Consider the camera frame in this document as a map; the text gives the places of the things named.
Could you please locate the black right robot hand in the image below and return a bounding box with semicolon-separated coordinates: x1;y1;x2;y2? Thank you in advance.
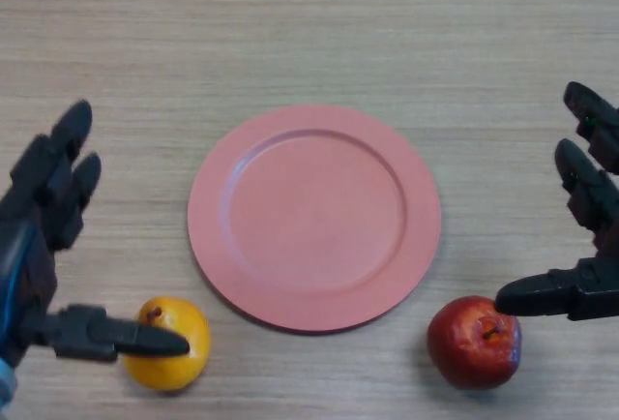
493;81;619;323

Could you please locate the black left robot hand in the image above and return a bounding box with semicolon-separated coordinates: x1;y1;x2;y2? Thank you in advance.
0;99;191;368

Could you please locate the yellow pear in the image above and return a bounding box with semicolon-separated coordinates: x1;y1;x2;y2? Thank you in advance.
123;296;213;392

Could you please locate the pink round plate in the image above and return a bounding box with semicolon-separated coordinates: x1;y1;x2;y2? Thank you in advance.
187;104;442;334

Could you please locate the red apple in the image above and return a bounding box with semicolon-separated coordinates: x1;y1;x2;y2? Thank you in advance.
426;295;523;390

